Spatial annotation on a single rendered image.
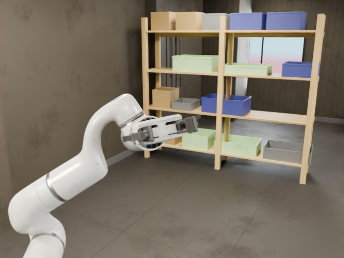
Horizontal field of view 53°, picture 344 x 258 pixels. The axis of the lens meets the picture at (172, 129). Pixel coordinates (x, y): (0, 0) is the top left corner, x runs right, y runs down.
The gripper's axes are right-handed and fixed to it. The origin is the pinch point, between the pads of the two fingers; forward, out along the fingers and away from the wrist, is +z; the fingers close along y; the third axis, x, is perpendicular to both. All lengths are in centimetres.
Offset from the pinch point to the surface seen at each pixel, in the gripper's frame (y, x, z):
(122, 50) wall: 122, -139, -498
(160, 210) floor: 90, 101, -358
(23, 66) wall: -32, -106, -376
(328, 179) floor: 358, 131, -358
